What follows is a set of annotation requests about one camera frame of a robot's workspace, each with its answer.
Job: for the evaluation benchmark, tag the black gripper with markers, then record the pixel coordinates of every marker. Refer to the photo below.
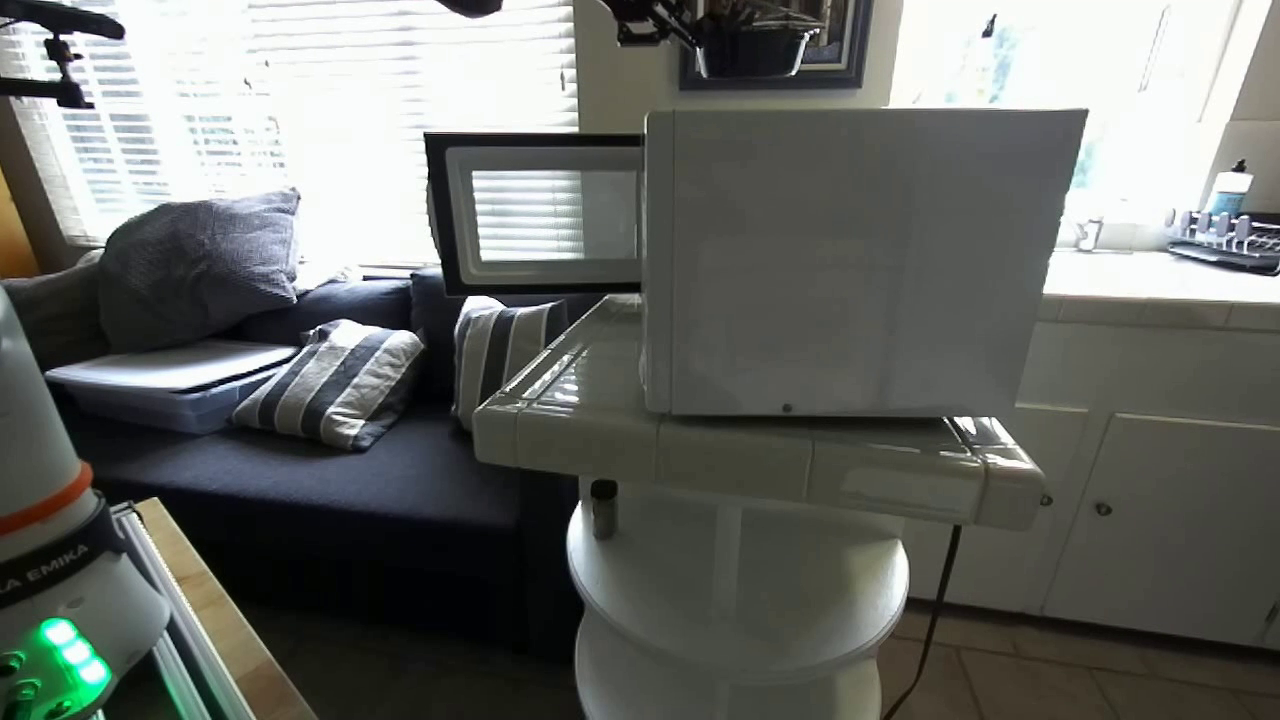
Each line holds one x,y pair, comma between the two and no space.
635,16

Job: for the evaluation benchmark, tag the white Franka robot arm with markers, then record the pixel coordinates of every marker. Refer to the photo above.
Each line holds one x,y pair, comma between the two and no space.
43,534

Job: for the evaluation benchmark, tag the white microwave oven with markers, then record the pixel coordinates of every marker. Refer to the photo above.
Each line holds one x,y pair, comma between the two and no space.
852,267

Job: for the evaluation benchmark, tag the black framed screen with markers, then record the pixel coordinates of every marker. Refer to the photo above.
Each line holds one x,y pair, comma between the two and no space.
534,215

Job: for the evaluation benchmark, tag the small striped pillow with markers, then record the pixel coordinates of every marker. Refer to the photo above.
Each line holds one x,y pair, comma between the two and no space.
503,354

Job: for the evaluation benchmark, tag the large striped pillow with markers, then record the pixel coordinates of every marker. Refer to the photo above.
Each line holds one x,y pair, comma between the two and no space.
332,385

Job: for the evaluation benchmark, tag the plain grey blue pillow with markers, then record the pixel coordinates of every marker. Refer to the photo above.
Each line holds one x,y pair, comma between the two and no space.
201,267

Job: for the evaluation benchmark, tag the bottle with dark cap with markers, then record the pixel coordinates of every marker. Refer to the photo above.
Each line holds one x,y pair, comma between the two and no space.
1228,192

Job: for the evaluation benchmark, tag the dark dish rack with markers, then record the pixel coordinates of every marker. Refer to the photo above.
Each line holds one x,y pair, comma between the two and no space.
1227,240

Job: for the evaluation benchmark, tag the dark blue sofa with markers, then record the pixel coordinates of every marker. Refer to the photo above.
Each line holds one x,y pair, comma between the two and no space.
332,504

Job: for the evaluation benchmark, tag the flat light blue cushion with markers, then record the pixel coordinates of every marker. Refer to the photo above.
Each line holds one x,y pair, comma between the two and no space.
174,382

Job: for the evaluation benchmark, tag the white kitchen cabinet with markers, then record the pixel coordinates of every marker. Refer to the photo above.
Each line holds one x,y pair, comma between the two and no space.
1163,480

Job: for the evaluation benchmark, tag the wooden top robot table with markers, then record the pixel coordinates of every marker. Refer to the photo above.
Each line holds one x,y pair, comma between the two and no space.
220,624

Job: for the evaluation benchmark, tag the dark framed wall picture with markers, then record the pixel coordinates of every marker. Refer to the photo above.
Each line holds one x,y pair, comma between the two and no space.
840,45

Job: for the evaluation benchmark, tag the white tiled round pedestal table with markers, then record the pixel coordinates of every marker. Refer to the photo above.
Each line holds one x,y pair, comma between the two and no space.
733,586

